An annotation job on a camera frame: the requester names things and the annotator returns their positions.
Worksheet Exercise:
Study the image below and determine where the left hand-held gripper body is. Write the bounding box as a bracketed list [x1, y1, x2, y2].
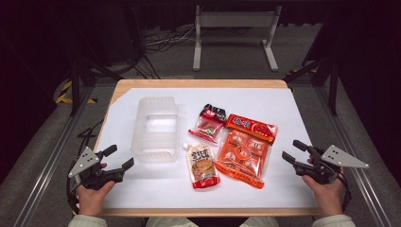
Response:
[67, 146, 126, 191]

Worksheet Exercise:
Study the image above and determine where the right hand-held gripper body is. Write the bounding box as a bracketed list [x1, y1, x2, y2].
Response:
[292, 144, 370, 185]

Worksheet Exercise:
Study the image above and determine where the translucent plastic container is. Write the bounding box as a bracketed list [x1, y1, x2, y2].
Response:
[130, 96, 180, 165]

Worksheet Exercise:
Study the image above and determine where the large orange snack packet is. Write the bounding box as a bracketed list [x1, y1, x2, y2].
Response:
[215, 113, 279, 190]

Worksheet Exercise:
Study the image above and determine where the small red black snack packet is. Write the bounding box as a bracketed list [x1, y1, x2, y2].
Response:
[187, 103, 228, 146]

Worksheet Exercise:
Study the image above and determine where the person's left hand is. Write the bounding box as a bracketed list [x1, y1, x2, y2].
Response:
[75, 180, 117, 218]

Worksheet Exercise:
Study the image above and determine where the person's right hand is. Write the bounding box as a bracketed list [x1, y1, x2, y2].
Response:
[302, 169, 345, 218]

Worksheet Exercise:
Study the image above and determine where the black tripod stand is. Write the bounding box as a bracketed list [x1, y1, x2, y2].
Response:
[283, 58, 340, 117]
[67, 6, 125, 117]

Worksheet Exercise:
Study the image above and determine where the yellow black hazard tape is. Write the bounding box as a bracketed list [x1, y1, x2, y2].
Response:
[56, 80, 97, 105]

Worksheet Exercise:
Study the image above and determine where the white table sheet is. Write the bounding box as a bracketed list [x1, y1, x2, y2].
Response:
[94, 87, 318, 210]

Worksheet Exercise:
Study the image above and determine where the red white snack pouch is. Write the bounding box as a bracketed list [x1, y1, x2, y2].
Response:
[183, 142, 221, 190]

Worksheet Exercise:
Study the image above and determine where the aluminium floor rail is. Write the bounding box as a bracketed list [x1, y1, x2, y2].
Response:
[12, 86, 96, 227]
[315, 86, 393, 227]

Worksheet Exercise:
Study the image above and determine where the black floor cable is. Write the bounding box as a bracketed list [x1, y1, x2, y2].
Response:
[77, 118, 105, 148]

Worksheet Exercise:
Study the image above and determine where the left hand-held gripper cable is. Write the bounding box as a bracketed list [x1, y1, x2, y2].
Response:
[65, 174, 80, 216]

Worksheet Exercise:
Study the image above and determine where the hand-held gripper cable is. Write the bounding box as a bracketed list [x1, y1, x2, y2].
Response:
[338, 172, 353, 213]
[65, 174, 80, 216]

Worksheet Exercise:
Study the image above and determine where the right hand-held gripper cable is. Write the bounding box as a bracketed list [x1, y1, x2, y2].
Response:
[338, 172, 353, 213]

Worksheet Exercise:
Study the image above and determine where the bundle of floor cables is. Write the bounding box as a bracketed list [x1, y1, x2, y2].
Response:
[143, 26, 197, 54]

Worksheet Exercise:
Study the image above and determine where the white metal stand frame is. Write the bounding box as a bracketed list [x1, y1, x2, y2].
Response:
[192, 4, 283, 72]

